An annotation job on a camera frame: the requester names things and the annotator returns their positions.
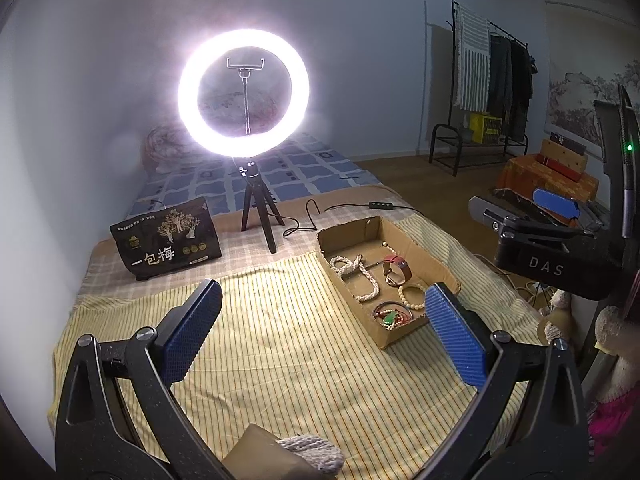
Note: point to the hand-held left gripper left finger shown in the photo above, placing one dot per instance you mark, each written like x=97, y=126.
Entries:
x=192, y=330

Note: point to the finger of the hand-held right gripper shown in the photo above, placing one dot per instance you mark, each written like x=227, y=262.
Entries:
x=557, y=202
x=485, y=212

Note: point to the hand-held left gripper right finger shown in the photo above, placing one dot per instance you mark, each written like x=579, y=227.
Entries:
x=457, y=335

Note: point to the cardboard box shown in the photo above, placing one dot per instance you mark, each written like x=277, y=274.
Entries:
x=345, y=232

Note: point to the wooden box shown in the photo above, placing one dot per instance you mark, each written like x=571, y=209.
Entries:
x=560, y=157

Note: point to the orange cloth covered table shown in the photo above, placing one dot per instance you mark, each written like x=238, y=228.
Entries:
x=520, y=175

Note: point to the small beige plush toy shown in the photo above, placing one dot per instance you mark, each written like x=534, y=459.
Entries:
x=555, y=320

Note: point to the yellow crate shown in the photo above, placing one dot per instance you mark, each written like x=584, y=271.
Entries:
x=485, y=127

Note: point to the yellow striped cloth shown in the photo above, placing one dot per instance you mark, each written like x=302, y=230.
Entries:
x=280, y=340

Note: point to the black clothes rack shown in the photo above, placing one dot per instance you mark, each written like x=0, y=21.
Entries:
x=442, y=132

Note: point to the black gold-printed bag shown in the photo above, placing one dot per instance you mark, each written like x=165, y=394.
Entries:
x=165, y=240

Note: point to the beige checkered blanket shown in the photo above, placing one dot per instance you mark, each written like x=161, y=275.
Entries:
x=265, y=257

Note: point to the beige plush toy pink dress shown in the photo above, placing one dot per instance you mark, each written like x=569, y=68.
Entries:
x=617, y=345

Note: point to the dark hanging clothes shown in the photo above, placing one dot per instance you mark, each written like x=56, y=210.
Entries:
x=510, y=80

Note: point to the brown cushion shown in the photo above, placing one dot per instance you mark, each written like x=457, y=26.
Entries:
x=250, y=452

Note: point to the black tripod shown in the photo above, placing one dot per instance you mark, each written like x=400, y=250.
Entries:
x=252, y=195

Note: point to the white striped towel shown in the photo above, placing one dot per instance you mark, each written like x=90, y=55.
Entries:
x=472, y=60

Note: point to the grey knitted cloth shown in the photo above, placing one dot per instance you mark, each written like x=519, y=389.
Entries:
x=310, y=452

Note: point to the floral quilt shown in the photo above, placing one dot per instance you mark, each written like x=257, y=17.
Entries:
x=162, y=147

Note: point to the phone holder clamp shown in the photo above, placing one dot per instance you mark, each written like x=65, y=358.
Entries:
x=245, y=67

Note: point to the landscape wall painting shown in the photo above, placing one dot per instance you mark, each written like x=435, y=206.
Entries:
x=575, y=90

